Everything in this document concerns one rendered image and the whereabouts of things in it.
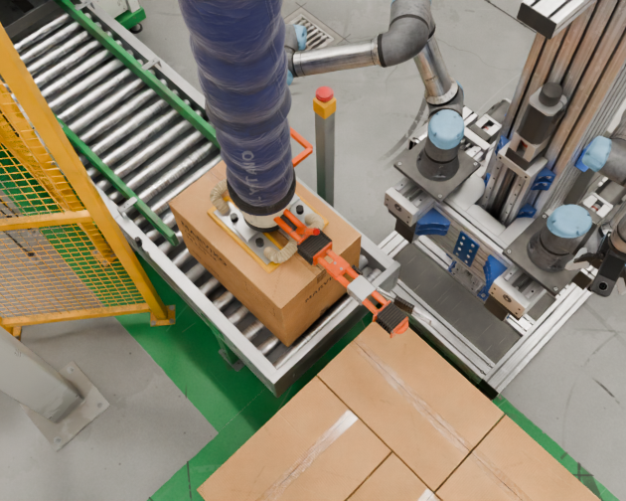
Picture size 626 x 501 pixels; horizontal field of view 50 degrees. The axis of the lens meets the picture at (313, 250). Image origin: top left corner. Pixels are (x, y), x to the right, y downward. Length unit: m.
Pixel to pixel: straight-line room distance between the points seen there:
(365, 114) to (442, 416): 1.93
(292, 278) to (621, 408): 1.74
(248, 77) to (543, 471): 1.74
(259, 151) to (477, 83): 2.40
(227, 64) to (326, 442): 1.46
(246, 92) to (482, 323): 1.78
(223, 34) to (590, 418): 2.44
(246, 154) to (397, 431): 1.21
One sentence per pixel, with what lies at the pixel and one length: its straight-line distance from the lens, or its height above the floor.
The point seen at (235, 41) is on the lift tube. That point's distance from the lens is 1.54.
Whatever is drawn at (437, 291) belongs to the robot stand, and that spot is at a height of 0.21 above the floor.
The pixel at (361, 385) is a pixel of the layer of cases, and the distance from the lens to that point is 2.59.
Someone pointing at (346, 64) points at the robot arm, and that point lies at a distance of 2.03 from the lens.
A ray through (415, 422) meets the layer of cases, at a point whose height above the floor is 0.54.
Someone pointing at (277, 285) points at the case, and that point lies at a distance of 2.29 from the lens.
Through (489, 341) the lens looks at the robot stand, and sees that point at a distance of 3.07.
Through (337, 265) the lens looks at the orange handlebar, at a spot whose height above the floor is 1.09.
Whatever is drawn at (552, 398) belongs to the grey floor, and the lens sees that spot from 3.29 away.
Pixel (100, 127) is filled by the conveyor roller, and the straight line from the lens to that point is 3.31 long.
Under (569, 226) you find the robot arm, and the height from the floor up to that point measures 1.27.
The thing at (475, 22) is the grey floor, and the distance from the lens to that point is 4.44.
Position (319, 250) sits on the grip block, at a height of 1.10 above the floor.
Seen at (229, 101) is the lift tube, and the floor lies 1.73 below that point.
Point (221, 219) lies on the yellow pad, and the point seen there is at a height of 0.97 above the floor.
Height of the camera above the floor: 3.03
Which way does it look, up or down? 63 degrees down
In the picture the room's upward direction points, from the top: 3 degrees counter-clockwise
